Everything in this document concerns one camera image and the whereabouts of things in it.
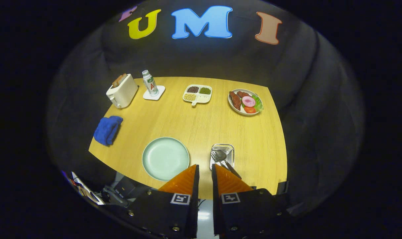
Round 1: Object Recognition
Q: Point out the fork with wooden handle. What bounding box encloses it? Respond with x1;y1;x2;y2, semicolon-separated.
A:
211;151;229;169

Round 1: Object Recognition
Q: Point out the white square coaster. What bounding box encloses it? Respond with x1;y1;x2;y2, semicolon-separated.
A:
143;85;166;101

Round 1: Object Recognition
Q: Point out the small plastic drink bottle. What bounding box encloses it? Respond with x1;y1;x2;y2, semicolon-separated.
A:
142;70;159;97

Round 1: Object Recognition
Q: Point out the green lettuce leaf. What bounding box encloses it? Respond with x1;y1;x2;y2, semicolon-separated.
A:
252;95;264;112

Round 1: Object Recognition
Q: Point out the white round food plate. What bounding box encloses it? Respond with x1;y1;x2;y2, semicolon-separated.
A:
228;88;264;116

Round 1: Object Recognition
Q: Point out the pale green round plate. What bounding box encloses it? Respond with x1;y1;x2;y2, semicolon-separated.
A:
142;137;190;182

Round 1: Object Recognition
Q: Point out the white toaster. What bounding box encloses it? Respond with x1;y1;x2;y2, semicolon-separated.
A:
106;74;139;109

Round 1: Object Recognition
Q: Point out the white divided dish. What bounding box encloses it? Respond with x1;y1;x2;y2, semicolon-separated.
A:
182;84;213;106

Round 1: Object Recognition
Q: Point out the metal wire basket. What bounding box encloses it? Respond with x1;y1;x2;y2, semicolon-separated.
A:
210;143;235;170

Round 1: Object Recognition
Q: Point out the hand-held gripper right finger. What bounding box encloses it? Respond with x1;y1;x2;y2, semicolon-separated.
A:
211;163;289;239

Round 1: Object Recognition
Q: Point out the spoon with wooden handle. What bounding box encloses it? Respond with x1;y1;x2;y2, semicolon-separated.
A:
215;150;242;180

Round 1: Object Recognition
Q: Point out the large brown sausage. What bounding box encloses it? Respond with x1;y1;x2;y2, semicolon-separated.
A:
229;91;242;111

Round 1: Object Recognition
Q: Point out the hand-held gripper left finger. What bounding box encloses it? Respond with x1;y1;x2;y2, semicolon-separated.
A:
123;164;200;239

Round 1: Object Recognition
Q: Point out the laptop with colourful screen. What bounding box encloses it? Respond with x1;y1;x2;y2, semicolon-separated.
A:
62;171;105;205

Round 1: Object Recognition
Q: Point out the blue folded towel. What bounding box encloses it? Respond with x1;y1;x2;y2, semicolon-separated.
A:
94;116;124;146

